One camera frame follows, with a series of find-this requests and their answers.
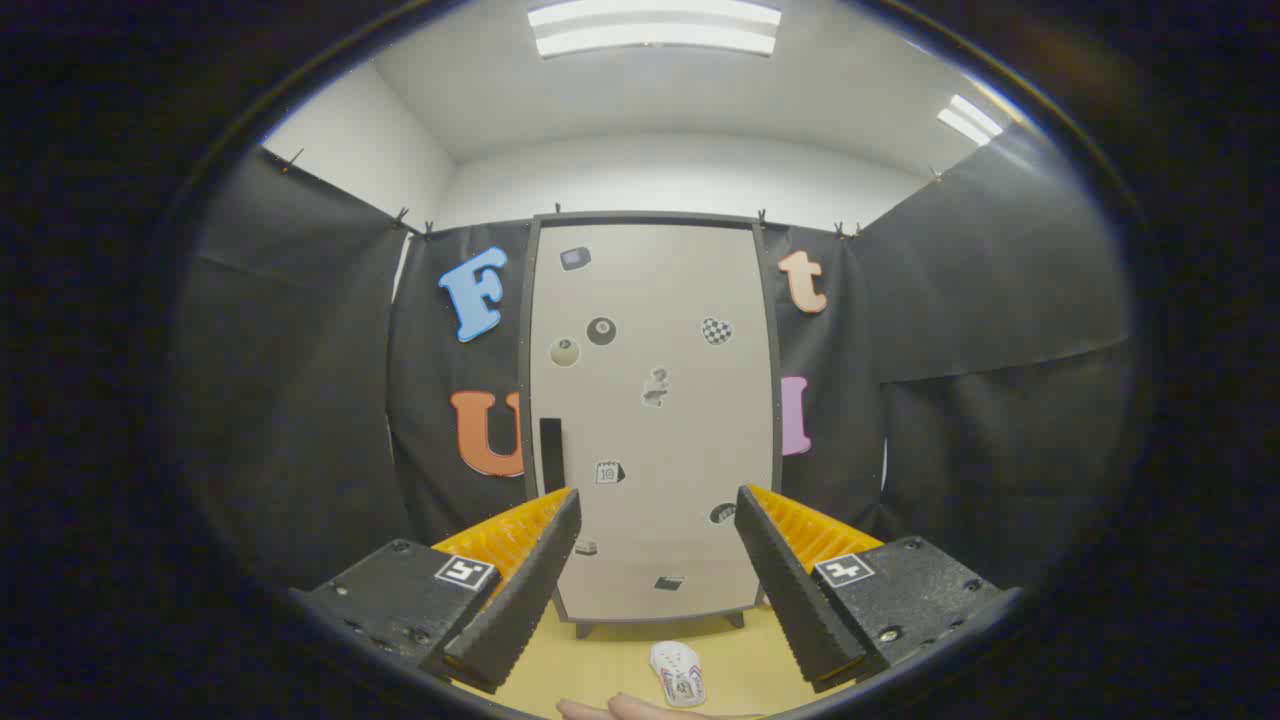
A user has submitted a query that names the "large ceiling light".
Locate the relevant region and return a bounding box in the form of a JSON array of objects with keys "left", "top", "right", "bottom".
[{"left": 527, "top": 0, "right": 783, "bottom": 59}]

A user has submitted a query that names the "black backdrop cloth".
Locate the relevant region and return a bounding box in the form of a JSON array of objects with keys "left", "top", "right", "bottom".
[{"left": 175, "top": 120, "right": 1136, "bottom": 601}]

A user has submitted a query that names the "white lace-up shoe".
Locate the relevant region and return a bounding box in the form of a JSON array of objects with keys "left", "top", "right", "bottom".
[{"left": 649, "top": 640, "right": 707, "bottom": 709}]

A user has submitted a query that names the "grey shoe cabinet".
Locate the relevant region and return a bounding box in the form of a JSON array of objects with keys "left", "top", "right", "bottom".
[{"left": 518, "top": 210, "right": 786, "bottom": 641}]

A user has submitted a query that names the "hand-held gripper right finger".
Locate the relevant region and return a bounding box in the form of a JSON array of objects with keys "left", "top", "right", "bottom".
[{"left": 734, "top": 484, "right": 1023, "bottom": 694}]

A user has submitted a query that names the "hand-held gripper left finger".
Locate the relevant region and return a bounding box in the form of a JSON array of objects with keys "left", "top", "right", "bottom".
[{"left": 290, "top": 487, "right": 583, "bottom": 695}]

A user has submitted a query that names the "black door handle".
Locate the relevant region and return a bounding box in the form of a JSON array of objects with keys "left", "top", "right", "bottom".
[{"left": 540, "top": 418, "right": 566, "bottom": 493}]

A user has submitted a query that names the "small ceiling light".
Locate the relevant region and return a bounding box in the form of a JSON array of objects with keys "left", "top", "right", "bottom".
[{"left": 937, "top": 94, "right": 1004, "bottom": 147}]

